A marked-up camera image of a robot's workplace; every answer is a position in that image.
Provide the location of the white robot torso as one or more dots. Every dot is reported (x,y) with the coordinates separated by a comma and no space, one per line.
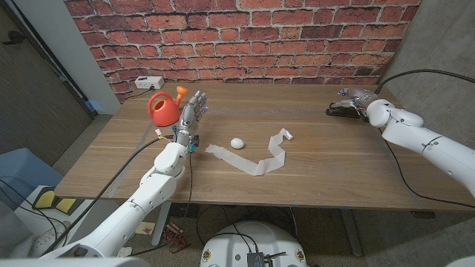
(230,244)

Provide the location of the black box under table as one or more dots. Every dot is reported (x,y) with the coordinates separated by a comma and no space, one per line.
(185,210)

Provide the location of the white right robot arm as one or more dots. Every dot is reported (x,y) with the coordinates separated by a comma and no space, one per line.
(426,144)

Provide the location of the grey metal table leg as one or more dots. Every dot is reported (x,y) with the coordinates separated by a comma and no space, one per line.
(352,233)
(160,226)

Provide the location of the white toy egg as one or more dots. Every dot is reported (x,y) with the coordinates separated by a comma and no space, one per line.
(237,143)

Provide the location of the blue plastic bin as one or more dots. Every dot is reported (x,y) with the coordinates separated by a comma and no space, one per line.
(26,174)

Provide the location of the orange toy watering can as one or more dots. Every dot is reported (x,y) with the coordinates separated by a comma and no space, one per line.
(163,113)

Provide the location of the yellow paper sheet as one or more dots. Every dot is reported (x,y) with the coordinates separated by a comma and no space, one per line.
(145,228)

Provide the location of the brick wall print backdrop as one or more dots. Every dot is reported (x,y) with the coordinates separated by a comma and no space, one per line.
(241,41)

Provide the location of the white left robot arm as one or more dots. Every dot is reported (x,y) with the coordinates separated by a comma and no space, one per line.
(148,193)

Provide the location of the yellow black foot pedal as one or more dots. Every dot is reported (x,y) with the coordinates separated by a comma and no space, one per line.
(65,204)

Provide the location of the grey trouser leg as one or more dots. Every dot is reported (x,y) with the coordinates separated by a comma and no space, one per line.
(13,237)

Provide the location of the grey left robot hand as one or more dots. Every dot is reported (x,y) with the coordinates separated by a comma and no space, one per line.
(189,118)

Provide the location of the white power strip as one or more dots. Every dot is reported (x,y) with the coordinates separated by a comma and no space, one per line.
(149,82)

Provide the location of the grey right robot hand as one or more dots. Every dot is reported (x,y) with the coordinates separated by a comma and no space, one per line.
(361,97)

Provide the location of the white sneaker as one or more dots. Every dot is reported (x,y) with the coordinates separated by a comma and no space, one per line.
(48,241)

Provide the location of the white paper strip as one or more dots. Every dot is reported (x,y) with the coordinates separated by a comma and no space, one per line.
(256,167)

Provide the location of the black stapler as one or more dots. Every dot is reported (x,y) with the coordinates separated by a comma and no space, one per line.
(341,113)

